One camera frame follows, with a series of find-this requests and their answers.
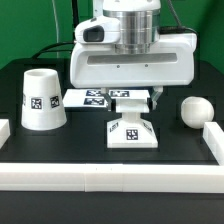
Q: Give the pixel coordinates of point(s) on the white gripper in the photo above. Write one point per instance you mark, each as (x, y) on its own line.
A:
(143, 56)

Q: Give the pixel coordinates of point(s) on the white lamp base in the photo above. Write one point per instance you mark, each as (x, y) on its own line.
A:
(130, 130)

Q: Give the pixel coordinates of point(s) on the white lamp bulb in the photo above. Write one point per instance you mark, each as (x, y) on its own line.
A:
(195, 111)

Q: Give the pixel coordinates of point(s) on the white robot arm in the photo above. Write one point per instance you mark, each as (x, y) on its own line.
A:
(100, 6)

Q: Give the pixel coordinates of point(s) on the white lamp shade cone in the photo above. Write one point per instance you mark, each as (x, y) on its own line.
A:
(42, 107)

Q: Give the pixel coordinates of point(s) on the white marker tag plate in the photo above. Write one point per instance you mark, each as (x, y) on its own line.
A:
(76, 98)

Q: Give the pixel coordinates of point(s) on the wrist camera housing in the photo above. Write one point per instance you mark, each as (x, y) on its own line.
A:
(100, 29)

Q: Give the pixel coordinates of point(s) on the white right rail block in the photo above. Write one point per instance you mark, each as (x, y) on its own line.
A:
(213, 135)

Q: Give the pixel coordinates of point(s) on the white rail block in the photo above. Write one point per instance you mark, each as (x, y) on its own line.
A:
(4, 131)
(213, 135)

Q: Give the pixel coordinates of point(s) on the white left rail block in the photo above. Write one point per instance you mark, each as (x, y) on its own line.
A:
(4, 131)

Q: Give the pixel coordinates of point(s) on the white front rail fence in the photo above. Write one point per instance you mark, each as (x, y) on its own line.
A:
(111, 178)

